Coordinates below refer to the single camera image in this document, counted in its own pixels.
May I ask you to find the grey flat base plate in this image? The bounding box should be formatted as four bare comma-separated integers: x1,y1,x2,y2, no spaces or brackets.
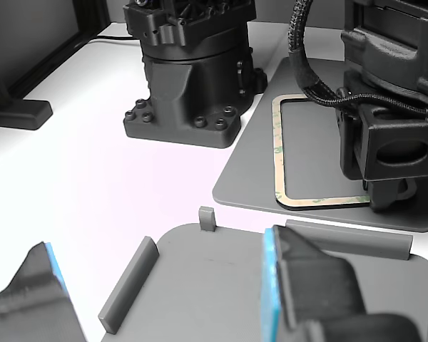
212,56,428,233

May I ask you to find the black monitor stand foot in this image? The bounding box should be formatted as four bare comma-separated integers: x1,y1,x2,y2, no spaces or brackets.
0,49,54,131

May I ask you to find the grey holder with ridges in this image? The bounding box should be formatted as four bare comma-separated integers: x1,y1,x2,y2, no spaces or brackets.
98,205,428,342

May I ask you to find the rectangular frame with tape liner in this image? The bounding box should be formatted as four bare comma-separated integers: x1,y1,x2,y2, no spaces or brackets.
270,93,372,212

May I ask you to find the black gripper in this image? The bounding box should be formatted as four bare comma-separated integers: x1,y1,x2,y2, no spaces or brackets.
336,103,419,213

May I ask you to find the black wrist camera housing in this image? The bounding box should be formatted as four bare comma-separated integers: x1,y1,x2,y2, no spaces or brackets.
362,105,428,183

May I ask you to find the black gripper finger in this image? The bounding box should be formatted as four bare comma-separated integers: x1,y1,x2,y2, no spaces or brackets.
262,224,426,342
0,241,88,342

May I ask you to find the thin black cable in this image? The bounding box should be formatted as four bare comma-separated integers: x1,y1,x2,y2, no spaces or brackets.
88,33,142,45

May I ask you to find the black braided cable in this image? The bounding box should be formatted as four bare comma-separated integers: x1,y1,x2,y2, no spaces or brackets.
287,0,428,115

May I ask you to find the black monitor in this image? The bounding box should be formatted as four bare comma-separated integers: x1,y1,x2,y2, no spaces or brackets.
6,0,112,99

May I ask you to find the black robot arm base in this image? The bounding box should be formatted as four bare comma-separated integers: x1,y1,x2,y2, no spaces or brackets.
123,0,268,150

